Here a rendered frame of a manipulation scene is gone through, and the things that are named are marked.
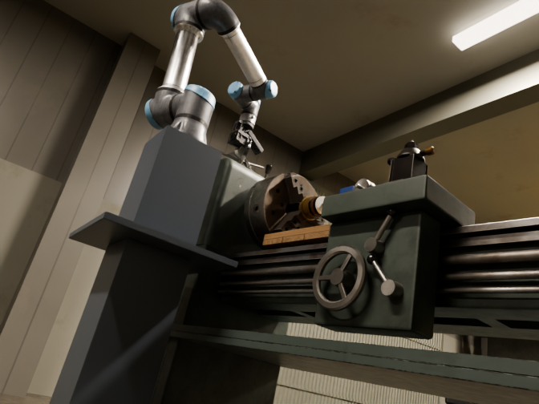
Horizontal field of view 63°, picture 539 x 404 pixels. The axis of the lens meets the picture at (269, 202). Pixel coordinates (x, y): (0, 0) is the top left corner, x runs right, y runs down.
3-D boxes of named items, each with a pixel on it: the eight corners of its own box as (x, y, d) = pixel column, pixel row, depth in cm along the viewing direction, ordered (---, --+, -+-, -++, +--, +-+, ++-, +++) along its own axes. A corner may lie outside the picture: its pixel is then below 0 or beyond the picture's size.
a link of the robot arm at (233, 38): (228, -17, 162) (281, 86, 195) (205, -9, 168) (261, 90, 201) (217, 0, 156) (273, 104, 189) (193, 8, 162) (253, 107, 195)
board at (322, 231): (261, 245, 148) (265, 234, 150) (332, 277, 168) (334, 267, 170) (328, 236, 126) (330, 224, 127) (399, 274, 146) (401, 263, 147)
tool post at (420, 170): (387, 189, 125) (391, 159, 129) (402, 199, 129) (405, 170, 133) (410, 184, 120) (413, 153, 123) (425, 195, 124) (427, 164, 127)
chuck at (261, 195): (237, 223, 164) (268, 161, 180) (290, 268, 178) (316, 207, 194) (251, 220, 158) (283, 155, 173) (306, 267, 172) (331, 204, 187)
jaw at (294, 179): (283, 205, 173) (277, 176, 173) (292, 204, 176) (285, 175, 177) (302, 201, 165) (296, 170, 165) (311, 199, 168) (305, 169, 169)
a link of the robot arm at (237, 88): (249, 77, 192) (261, 93, 201) (228, 81, 198) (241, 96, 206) (245, 91, 189) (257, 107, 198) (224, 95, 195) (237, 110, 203)
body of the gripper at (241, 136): (226, 144, 198) (233, 122, 203) (241, 153, 203) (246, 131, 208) (236, 139, 193) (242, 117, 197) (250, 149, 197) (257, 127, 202)
